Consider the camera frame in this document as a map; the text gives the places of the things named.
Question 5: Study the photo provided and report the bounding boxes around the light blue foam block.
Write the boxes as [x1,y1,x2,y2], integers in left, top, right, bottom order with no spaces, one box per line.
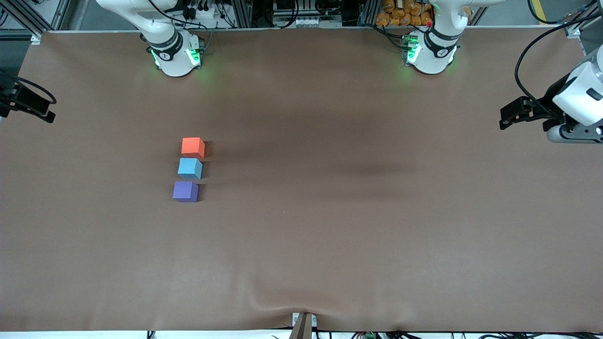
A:
[177,158,203,180]

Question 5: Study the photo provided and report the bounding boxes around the orange foam block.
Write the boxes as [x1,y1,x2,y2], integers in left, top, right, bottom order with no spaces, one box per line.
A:
[181,137,206,160]

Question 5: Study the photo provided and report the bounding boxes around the purple foam block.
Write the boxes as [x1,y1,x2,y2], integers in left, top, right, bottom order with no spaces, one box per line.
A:
[172,181,199,203]

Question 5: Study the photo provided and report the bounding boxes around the white terminal block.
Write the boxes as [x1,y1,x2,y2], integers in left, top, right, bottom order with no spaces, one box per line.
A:
[294,16,330,28]

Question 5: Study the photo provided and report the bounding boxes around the bag of orange items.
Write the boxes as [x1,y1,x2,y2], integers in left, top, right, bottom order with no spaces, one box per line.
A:
[375,0,434,27]

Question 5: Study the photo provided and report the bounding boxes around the white power strip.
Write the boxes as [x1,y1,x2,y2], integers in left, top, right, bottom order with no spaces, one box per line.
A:
[181,0,222,20]

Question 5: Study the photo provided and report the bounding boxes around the brown table mat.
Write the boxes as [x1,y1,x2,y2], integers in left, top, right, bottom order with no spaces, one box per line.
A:
[0,27,603,333]

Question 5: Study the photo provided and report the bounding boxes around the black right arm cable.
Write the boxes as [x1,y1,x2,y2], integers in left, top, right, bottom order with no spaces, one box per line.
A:
[0,71,57,105]

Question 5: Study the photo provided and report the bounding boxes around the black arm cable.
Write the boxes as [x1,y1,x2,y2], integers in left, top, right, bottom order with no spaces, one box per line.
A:
[514,16,603,118]
[0,71,57,105]

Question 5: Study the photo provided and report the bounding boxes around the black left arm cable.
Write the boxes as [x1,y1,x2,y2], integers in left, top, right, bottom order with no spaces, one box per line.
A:
[514,16,603,118]

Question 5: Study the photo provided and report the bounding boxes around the aluminium frame profile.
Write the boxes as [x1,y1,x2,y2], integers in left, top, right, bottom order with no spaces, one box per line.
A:
[0,0,71,38]
[563,0,603,37]

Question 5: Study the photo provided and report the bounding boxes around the aluminium frame post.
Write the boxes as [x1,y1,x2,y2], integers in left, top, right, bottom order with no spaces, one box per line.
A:
[358,0,380,26]
[230,0,257,29]

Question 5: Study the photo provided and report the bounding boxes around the brown camera post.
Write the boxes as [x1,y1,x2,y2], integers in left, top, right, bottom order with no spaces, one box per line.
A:
[290,312,314,339]

